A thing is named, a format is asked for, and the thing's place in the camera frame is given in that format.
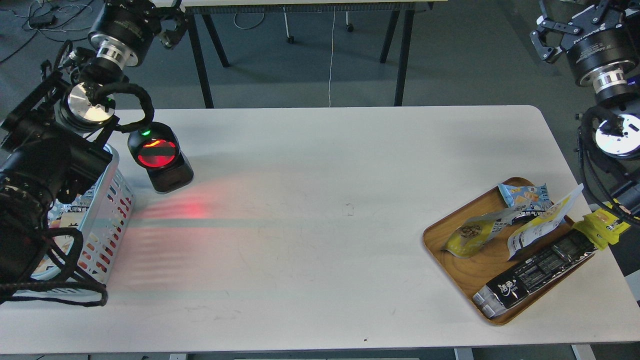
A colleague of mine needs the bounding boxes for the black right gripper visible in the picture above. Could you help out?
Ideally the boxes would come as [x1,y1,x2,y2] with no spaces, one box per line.
[529,0,638,96]

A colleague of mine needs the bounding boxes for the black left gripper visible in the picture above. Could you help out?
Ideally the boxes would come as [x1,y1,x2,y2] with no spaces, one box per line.
[87,0,188,68]

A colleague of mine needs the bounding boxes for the yellow white snack pouch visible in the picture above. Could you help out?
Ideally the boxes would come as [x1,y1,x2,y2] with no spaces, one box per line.
[441,204,527,259]

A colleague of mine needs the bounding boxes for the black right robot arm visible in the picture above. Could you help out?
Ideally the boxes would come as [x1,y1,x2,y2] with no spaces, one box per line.
[529,0,640,228]

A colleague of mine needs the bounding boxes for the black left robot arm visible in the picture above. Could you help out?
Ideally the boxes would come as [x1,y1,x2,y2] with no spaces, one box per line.
[1,0,194,307]

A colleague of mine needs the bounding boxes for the blue snack packet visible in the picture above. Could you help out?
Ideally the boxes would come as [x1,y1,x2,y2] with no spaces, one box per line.
[498,183,553,211]

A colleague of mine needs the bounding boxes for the white yellow snack bag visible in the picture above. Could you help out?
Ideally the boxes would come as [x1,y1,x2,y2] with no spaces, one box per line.
[507,183,584,260]

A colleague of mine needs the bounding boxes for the yellow snack packet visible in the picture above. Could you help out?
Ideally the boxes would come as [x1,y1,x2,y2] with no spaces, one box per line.
[572,208,631,251]

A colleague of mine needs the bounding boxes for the light blue plastic basket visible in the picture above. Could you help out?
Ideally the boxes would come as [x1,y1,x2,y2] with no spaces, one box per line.
[12,144,136,303]

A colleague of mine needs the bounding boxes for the snacks inside basket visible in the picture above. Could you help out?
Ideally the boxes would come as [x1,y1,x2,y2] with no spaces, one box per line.
[31,184,98,280]

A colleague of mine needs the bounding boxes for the black long snack package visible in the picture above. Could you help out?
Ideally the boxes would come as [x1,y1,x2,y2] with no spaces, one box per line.
[471,230,597,319]

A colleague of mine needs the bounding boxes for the black-legged background table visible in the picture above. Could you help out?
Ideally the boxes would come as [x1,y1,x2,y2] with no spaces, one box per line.
[150,0,435,109]

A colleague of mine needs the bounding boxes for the black barcode scanner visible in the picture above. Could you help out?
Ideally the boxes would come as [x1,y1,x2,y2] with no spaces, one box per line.
[127,121,194,194]

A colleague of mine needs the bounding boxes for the wooden tray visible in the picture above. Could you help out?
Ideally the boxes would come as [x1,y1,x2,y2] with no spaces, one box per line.
[422,186,598,326]

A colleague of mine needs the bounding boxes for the black floor cables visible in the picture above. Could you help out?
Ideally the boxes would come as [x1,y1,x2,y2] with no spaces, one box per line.
[0,0,103,65]

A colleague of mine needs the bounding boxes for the white hanging cable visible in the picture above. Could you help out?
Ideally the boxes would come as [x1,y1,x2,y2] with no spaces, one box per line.
[327,10,337,108]

